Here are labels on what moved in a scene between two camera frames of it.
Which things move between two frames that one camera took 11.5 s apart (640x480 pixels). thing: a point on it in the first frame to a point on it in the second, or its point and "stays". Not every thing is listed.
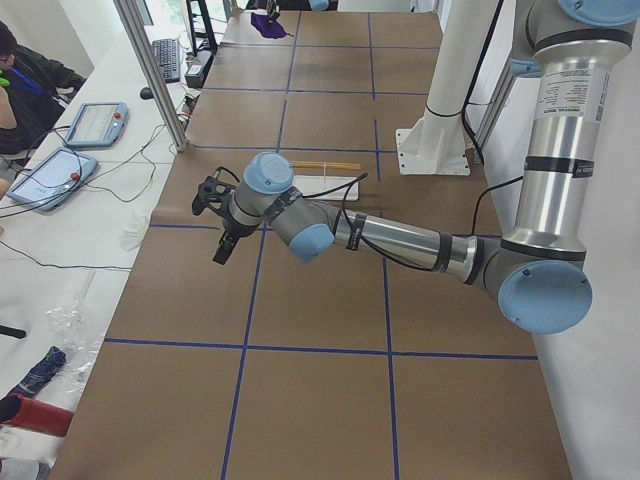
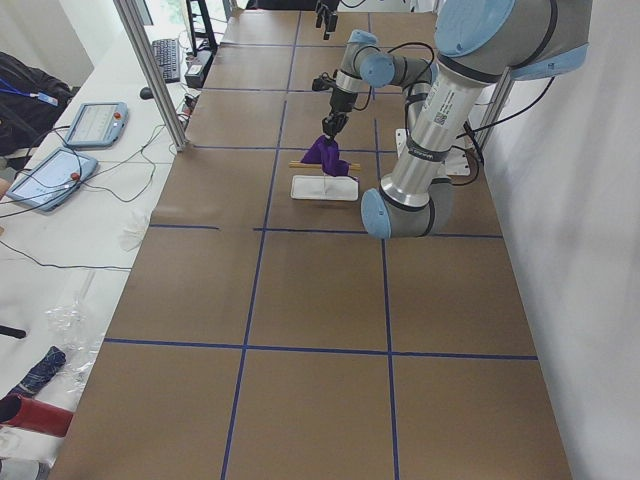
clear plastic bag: [73, 328] stays
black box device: [197, 71] stays
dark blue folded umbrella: [40, 374] stays
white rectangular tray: [326, 187] stays
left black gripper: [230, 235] to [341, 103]
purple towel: [273, 30] to [326, 152]
